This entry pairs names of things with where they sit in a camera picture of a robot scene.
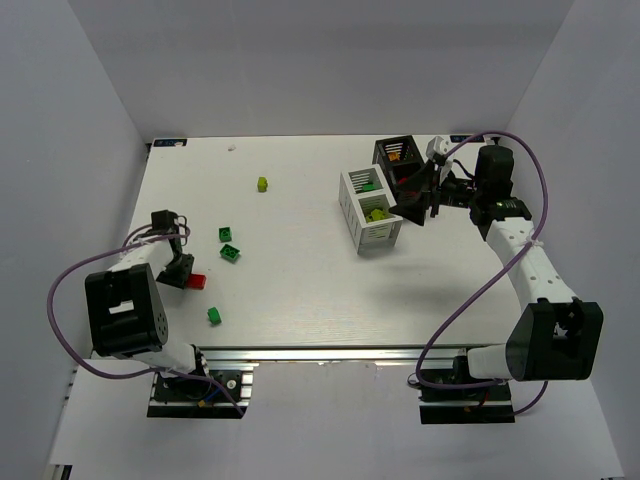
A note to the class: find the black slotted container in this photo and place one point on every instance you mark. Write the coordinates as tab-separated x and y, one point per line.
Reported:
410	159

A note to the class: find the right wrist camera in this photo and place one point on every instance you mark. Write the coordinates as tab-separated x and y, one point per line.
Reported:
437	152

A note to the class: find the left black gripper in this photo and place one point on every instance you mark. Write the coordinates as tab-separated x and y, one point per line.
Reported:
179	270

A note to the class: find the blue label sticker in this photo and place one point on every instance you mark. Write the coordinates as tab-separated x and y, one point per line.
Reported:
169	143
457	139

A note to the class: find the right blue label sticker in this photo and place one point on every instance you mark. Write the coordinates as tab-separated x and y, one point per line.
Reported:
457	139

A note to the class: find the green small lego cube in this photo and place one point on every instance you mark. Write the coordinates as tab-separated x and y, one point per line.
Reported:
230	253

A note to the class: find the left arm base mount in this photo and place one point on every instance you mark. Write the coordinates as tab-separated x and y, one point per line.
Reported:
174	397

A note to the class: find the green square lego brick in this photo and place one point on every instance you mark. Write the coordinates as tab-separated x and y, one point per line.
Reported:
225	234

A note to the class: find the lime green lego plate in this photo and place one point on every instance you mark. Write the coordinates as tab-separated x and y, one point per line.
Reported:
376	215

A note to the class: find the small green lego brick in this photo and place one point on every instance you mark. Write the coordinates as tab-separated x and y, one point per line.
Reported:
214	316

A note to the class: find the left blue label sticker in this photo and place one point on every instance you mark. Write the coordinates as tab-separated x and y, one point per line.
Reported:
169	143

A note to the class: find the lime small lego brick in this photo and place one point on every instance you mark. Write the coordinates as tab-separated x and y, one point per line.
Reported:
262	184

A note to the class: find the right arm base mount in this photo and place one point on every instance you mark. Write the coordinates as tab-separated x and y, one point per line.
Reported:
476	405

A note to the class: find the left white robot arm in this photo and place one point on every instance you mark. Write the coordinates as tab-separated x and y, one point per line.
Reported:
126	314

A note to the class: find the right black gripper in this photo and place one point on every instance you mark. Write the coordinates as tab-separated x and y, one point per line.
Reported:
432	195

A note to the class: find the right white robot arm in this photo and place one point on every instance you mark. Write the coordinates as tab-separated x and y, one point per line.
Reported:
557	334

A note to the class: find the white slotted container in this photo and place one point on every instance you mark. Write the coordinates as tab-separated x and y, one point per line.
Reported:
366	200

